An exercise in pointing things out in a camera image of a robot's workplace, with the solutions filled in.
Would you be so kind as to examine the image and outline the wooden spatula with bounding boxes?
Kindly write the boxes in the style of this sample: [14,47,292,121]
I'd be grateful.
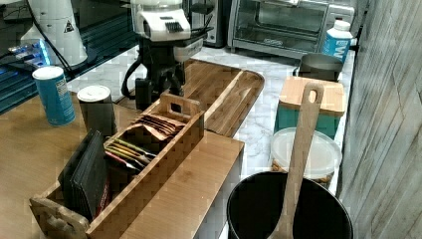
[268,83,324,239]

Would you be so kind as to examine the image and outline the wooden caddy organizer box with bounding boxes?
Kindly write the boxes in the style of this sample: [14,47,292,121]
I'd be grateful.
[29,93,206,239]

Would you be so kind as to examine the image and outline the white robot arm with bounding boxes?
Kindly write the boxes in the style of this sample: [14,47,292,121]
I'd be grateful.
[121,0,209,110]

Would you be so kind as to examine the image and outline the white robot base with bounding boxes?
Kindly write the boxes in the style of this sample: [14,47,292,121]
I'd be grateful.
[21,0,98,68]

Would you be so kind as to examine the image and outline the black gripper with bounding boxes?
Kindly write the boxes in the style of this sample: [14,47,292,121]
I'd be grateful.
[135,38,185,111]

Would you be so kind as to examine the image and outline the blue white bottle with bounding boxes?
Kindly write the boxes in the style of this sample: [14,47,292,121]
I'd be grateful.
[321,20,352,63]

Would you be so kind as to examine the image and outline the wooden cutting board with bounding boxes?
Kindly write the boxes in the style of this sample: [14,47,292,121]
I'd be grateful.
[127,60,264,138]

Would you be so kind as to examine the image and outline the clear plastic container with lid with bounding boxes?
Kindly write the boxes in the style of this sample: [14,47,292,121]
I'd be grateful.
[270,127,342,188]

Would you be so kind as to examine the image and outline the brown tea bag packets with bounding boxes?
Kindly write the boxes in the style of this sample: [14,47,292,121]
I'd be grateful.
[131,115,184,140]

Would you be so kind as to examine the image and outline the black cable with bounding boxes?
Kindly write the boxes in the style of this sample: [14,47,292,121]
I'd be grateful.
[120,55,144,100]

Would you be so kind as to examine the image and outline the black utensil holder pot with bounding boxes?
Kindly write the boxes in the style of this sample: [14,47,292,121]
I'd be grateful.
[227,171,353,239]

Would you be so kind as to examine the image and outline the blue cylindrical can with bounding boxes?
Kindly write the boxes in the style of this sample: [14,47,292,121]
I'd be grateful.
[32,66,76,126]

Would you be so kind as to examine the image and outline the silver toaster oven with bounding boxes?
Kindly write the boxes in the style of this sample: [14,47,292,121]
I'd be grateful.
[227,0,357,59]

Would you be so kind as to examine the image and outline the teal canister with wooden lid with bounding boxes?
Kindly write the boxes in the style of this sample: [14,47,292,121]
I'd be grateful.
[274,76,346,139]

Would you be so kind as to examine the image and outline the black coffee machine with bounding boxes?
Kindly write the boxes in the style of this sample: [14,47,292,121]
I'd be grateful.
[183,0,232,48]

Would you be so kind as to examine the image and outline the grey metal pot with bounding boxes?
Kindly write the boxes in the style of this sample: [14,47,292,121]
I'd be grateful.
[293,53,343,82]

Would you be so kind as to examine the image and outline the black packets stack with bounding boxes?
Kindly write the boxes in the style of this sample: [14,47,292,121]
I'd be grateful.
[58,129,107,221]

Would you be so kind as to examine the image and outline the dark cylindrical can white lid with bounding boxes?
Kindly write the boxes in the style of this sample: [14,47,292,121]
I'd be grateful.
[77,85,117,136]

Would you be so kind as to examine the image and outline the colourful tea bag packets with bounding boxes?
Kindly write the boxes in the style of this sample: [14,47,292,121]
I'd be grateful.
[105,138,156,171]

